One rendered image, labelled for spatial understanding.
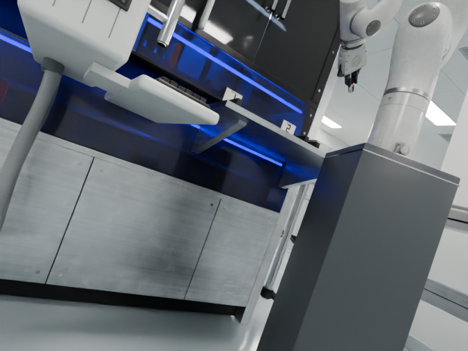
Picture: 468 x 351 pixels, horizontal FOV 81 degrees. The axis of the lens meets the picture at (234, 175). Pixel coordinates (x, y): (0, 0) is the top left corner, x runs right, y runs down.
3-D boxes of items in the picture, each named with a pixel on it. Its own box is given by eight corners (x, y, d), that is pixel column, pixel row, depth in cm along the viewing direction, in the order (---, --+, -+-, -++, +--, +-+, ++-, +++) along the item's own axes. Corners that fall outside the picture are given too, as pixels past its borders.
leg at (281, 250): (255, 293, 171) (297, 177, 174) (266, 294, 175) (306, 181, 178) (262, 301, 163) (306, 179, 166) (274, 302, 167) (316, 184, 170)
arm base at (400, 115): (441, 173, 68) (464, 104, 69) (370, 147, 68) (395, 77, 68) (393, 175, 87) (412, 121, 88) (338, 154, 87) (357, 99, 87)
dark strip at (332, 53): (297, 138, 144) (347, -2, 147) (303, 142, 146) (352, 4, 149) (299, 138, 143) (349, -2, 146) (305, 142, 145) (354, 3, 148)
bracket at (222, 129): (191, 151, 117) (201, 122, 118) (197, 153, 119) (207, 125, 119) (225, 157, 87) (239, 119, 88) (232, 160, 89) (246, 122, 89)
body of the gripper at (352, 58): (346, 50, 97) (345, 78, 106) (371, 37, 98) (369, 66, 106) (333, 43, 102) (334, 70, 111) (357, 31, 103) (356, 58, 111)
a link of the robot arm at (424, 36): (430, 113, 79) (456, 36, 80) (429, 80, 65) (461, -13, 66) (384, 108, 87) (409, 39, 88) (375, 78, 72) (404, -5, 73)
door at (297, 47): (253, 64, 127) (295, -52, 129) (316, 105, 148) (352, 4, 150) (253, 63, 126) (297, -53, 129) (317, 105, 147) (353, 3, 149)
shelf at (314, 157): (177, 115, 121) (179, 111, 121) (292, 168, 154) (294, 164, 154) (225, 106, 79) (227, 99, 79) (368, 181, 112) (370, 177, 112)
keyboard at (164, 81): (118, 95, 92) (121, 88, 92) (157, 113, 100) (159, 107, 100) (156, 82, 59) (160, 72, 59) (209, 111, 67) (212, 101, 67)
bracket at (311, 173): (278, 186, 141) (286, 162, 142) (282, 188, 143) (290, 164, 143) (328, 200, 111) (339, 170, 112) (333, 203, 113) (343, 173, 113)
